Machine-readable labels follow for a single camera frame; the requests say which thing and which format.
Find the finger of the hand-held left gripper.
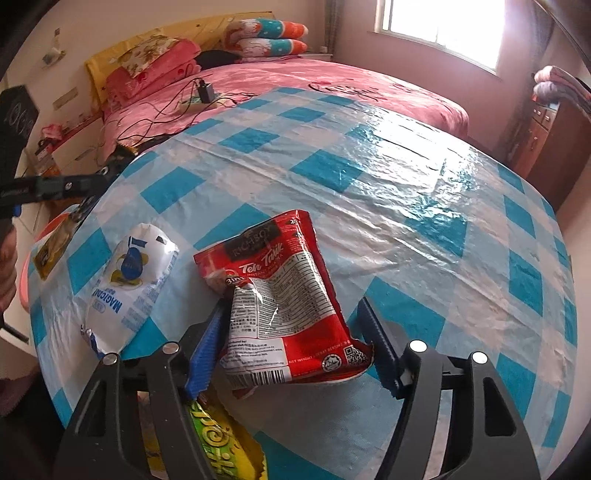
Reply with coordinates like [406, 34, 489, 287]
[96, 147, 140, 193]

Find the white blue milk bag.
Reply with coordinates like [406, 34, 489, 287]
[81, 223, 180, 361]

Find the bed with pink sheet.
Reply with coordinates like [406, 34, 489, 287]
[99, 58, 471, 160]

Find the black cloth item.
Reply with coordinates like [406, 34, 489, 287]
[196, 50, 241, 70]

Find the red tea packet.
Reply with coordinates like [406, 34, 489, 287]
[193, 209, 374, 400]

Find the yellow green snack packet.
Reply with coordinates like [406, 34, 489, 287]
[145, 392, 266, 480]

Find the yellow black packet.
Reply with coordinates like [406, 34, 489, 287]
[31, 203, 93, 280]

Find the pink folded blanket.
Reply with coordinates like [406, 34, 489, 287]
[105, 39, 202, 109]

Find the white power strip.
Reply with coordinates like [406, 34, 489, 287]
[181, 95, 232, 112]

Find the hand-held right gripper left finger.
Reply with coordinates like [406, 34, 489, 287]
[56, 301, 230, 480]

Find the folded blankets pile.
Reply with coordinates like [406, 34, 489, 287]
[532, 65, 591, 112]

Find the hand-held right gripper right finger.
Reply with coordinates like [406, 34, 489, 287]
[357, 296, 542, 480]

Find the white bedside cabinet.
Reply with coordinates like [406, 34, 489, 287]
[25, 113, 105, 178]

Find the grey curtain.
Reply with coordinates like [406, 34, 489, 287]
[323, 0, 342, 51]

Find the teal orange cartoon pillow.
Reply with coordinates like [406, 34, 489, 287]
[224, 18, 311, 44]
[235, 38, 309, 62]

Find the blue white checkered tablecloth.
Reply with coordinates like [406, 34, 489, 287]
[25, 85, 580, 480]

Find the floral pillow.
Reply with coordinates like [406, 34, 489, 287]
[121, 33, 180, 77]

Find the yellow headboard cloth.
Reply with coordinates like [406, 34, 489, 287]
[85, 13, 278, 112]

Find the brown wooden wardrobe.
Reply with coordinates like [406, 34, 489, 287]
[512, 99, 591, 213]

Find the window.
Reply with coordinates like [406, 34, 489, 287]
[367, 0, 509, 77]

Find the person's left hand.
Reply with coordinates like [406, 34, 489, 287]
[0, 226, 21, 320]

